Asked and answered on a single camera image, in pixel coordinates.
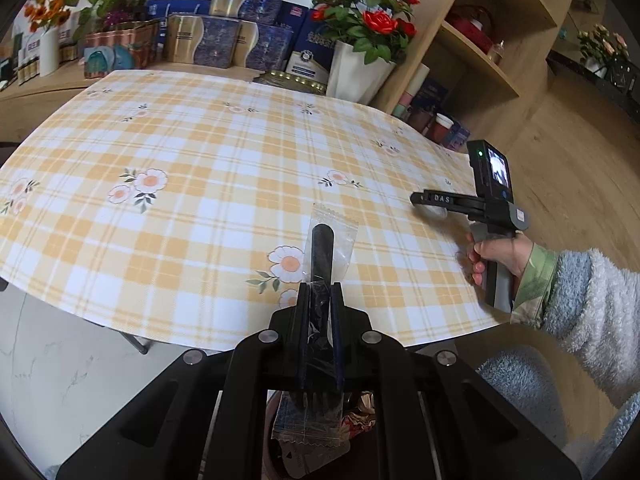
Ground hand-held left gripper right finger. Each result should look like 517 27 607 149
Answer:
332 284 583 480

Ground teal patterned box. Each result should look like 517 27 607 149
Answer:
82 45 151 80

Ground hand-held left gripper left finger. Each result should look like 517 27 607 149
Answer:
55 284 310 480

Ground person's right hand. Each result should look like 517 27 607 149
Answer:
466 234 535 291

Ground brown plastic bin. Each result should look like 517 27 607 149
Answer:
262 390 383 480

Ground row of blue gift boxes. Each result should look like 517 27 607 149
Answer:
145 0 336 86

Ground black plastic fork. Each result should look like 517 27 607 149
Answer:
272 202 360 447

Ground red roses in white pot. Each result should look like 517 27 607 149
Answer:
311 0 418 107

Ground blue patterned small box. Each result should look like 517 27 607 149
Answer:
445 122 471 153

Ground wooden shelf unit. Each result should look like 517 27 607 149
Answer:
370 0 586 161

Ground yellow plaid floral tablecloth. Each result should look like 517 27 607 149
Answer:
0 69 511 352

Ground pale pink rose bouquet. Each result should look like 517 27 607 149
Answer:
577 25 631 68

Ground copper striped box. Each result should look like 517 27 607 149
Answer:
84 19 162 68

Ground gold patterned flat box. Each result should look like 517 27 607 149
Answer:
252 71 327 93

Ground row of small amber bottles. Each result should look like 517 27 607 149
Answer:
15 42 81 86

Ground person's fluffy blue clothing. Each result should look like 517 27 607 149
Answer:
475 347 640 480

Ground orange flowers in white vase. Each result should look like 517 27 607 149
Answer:
22 0 71 77

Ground dark blue picture box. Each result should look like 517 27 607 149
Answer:
407 80 448 136

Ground person's right forearm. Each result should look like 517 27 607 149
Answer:
510 242 640 358

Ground shiny copper foil wrapper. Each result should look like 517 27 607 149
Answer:
342 392 377 428

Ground purple flower bunch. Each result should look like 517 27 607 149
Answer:
102 9 137 32

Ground stack of pastel paper cups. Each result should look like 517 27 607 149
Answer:
392 64 431 121

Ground red teapot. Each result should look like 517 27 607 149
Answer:
445 5 496 53

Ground red paper cup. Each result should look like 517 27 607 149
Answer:
430 114 455 145

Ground black folding table frame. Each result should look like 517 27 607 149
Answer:
122 332 153 356

